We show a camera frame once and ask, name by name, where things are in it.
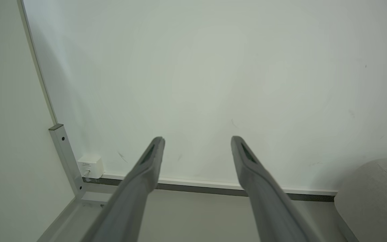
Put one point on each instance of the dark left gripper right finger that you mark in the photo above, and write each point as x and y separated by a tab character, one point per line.
267	198

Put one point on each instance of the grey fabric sofa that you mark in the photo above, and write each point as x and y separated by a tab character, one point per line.
375	201

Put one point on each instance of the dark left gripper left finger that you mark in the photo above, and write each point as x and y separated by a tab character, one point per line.
129	195

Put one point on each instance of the white and black baseboard strip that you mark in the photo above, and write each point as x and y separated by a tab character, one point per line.
207	186

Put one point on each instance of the grey metal partition frame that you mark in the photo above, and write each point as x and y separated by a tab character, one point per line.
68	161

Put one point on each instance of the white wall power adapter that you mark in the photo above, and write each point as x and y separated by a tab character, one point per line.
91	166

